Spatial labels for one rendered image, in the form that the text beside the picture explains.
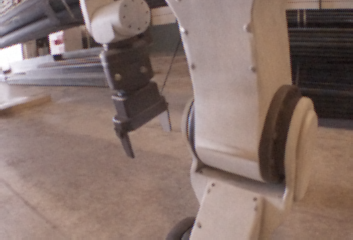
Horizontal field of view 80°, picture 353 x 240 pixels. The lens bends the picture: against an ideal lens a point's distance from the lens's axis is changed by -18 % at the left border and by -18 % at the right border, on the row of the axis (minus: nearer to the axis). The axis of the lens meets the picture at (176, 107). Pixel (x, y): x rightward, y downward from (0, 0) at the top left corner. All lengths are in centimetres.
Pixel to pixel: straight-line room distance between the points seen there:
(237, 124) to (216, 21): 13
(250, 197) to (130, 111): 25
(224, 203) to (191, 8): 29
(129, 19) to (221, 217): 34
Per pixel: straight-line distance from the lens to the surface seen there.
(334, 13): 288
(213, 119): 33
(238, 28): 28
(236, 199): 39
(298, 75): 231
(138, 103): 47
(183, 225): 81
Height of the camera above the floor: 75
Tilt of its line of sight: 15 degrees down
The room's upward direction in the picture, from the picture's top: 5 degrees counter-clockwise
